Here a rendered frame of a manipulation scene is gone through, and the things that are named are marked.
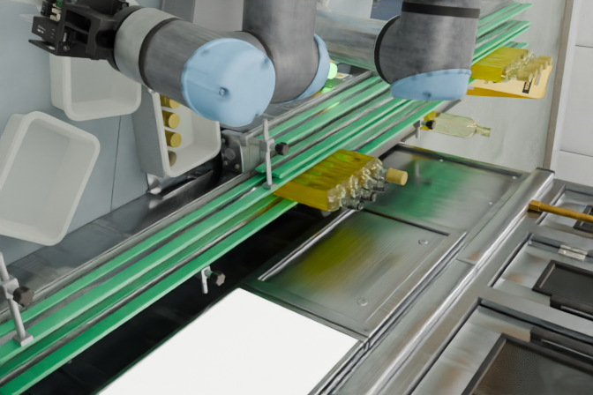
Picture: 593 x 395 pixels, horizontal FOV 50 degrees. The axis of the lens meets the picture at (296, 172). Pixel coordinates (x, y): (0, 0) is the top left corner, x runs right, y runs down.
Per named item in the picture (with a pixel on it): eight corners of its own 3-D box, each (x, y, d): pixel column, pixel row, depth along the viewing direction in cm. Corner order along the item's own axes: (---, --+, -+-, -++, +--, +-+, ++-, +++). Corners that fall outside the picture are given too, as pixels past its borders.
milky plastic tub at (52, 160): (-49, 215, 112) (-22, 229, 107) (3, 98, 115) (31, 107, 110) (33, 235, 127) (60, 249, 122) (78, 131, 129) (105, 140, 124)
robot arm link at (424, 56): (304, -12, 138) (499, 11, 94) (298, 58, 143) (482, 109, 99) (256, -15, 132) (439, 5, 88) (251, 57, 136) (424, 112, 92)
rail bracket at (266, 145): (243, 182, 152) (284, 195, 145) (236, 116, 145) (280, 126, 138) (251, 177, 154) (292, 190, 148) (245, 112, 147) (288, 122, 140)
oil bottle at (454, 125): (414, 128, 224) (486, 143, 209) (414, 114, 221) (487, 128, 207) (421, 122, 228) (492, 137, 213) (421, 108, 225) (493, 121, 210)
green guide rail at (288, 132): (252, 143, 152) (279, 150, 147) (251, 139, 151) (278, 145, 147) (514, 3, 276) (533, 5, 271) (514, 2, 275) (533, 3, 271)
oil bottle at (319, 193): (266, 193, 162) (337, 215, 150) (265, 173, 159) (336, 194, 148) (280, 184, 166) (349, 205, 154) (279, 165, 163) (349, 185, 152)
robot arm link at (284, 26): (342, 0, 67) (276, -4, 59) (332, 105, 71) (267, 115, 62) (285, -6, 72) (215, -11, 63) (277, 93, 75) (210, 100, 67)
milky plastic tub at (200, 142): (141, 172, 143) (168, 182, 138) (124, 76, 133) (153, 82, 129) (196, 145, 156) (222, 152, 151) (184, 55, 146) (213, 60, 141)
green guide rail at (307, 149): (254, 171, 155) (281, 178, 151) (254, 167, 155) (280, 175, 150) (512, 21, 279) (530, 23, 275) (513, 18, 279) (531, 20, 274)
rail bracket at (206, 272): (173, 285, 142) (217, 305, 135) (168, 258, 139) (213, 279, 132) (185, 276, 145) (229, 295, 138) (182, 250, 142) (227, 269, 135)
